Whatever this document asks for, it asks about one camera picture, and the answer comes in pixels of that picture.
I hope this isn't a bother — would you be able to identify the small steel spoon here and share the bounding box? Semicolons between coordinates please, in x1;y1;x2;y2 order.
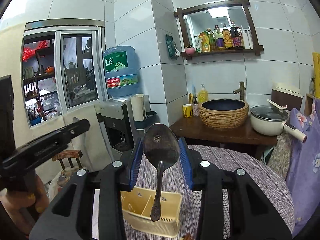
143;123;180;222

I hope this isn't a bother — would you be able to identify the person's left hand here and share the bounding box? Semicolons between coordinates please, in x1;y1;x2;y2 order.
1;174;49;237

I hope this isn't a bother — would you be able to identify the beige plastic utensil holder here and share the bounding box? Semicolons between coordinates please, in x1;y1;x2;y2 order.
121;186;182;238

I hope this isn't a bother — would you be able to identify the wooden chair with cat cushion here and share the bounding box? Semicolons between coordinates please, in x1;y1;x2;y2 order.
47;150;84;202

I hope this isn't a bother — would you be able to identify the purple striped tablecloth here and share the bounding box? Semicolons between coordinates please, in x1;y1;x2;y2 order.
92;144;296;240

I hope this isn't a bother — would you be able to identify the dark wooden counter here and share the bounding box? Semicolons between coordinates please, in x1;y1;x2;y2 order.
170;116;277;159

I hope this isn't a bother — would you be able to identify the water dispenser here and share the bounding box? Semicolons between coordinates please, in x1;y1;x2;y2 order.
99;97;144;160

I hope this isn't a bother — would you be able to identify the woven basin sink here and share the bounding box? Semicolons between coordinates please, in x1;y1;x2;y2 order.
199;99;249;129

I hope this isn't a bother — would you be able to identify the paper cup stack holder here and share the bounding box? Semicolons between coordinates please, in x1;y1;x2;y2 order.
130;94;157;131

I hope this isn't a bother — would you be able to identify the yellow mug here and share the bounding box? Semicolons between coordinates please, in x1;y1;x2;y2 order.
182;103;193;118

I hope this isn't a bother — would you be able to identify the cream pot with lid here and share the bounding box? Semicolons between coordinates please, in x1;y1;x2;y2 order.
250;105;307;143

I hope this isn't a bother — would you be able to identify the yellow soap bottle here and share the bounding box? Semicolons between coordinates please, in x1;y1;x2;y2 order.
198;84;208;105

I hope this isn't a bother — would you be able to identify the purple floral cloth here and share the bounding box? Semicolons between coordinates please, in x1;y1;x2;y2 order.
286;98;319;237

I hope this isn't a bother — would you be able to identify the bronze faucet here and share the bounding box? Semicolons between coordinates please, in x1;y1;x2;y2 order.
233;81;246;101

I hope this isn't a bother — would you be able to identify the sliding glass window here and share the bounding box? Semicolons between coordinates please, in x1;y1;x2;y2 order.
22;26;108;126

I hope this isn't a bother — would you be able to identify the blue water jug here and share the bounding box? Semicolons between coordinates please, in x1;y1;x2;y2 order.
103;46;139;99

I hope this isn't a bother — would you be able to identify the brown white rice cooker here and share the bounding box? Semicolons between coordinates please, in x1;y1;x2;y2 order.
271;82;303;111

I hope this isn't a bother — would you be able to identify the pink small bowl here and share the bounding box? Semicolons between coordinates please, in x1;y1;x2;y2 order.
185;46;195;55

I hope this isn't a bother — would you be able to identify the green hanging packet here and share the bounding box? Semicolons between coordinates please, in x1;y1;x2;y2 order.
165;34;181;60

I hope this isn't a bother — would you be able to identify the yellow snack bag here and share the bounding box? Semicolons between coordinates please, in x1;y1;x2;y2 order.
199;31;210;53

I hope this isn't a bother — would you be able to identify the yellow label sauce bottle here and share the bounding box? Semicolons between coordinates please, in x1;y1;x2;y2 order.
222;23;233;49

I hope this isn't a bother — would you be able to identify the purple label bottle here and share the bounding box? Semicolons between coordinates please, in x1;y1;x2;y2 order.
214;25;225;50

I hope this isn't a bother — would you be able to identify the dark soy sauce bottle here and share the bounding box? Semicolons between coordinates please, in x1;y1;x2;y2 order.
230;21;244;49

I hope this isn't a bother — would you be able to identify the dark wooden wall shelf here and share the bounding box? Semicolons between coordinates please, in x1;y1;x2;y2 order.
174;0;264;60

